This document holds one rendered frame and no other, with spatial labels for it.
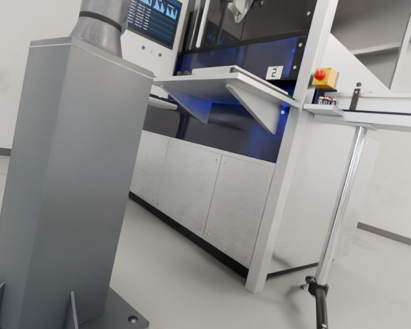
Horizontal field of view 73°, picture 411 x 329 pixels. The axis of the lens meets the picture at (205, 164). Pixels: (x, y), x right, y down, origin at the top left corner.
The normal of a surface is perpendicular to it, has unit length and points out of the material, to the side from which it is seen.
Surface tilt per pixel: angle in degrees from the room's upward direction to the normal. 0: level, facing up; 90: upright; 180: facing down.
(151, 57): 90
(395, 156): 90
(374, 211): 90
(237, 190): 90
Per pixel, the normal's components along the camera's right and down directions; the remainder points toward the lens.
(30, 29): 0.76, 0.22
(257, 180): -0.75, -0.12
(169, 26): 0.60, 0.20
